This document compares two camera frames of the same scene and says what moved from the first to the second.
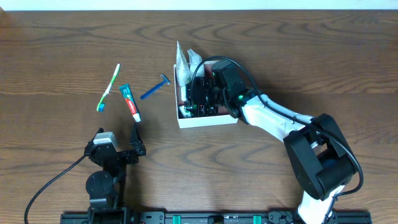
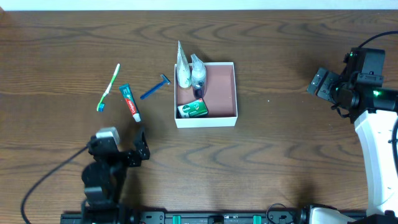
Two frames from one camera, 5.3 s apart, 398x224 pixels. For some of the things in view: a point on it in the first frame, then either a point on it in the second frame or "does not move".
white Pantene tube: (183, 73) does not move
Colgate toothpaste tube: (131, 103) does not move
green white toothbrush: (101, 106) does not move
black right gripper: (199, 95) -> (325, 86)
